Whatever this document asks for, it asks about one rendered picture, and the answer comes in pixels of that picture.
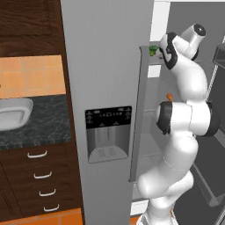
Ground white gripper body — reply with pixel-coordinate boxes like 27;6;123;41
155;48;165;60

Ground green broccoli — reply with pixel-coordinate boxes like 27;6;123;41
149;44;160;57

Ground white tupperware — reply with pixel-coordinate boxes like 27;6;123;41
0;98;34;132

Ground grey fridge door with dispenser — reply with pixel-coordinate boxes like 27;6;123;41
60;0;156;225

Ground grey fridge body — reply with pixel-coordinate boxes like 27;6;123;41
131;0;225;225

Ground dark wood drawer front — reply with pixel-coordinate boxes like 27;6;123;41
11;182;82;206
0;142;76;171
3;163;79;189
17;199;84;218

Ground dark wood cupboard door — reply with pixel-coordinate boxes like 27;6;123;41
0;163;24;223

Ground grey fridge door handle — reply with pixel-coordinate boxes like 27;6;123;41
128;45;152;183

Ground dark wood wall cupboard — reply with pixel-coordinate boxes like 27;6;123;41
0;0;65;58

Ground white drawer handle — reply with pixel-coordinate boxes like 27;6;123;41
43;204;61;213
26;149;48;159
33;171;54;180
39;188;57;198

